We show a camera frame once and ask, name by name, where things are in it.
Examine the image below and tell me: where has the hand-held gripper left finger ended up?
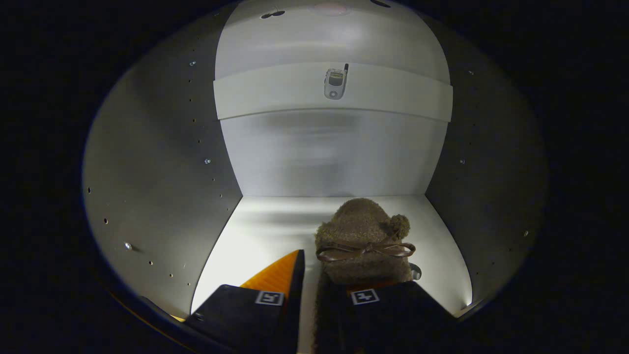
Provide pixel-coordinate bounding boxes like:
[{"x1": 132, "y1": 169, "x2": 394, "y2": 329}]
[{"x1": 184, "y1": 249, "x2": 306, "y2": 354}]

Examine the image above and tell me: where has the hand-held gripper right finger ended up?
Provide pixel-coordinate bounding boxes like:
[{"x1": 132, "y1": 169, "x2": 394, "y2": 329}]
[{"x1": 339, "y1": 280, "x2": 460, "y2": 354}]

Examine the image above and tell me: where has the brown fuzzy shoe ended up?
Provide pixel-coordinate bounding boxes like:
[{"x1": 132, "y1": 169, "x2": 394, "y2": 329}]
[{"x1": 313, "y1": 198, "x2": 423, "y2": 354}]

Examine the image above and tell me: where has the grey shoe cabinet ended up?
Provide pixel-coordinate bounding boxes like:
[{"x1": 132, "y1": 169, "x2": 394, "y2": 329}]
[{"x1": 81, "y1": 0, "x2": 548, "y2": 325}]

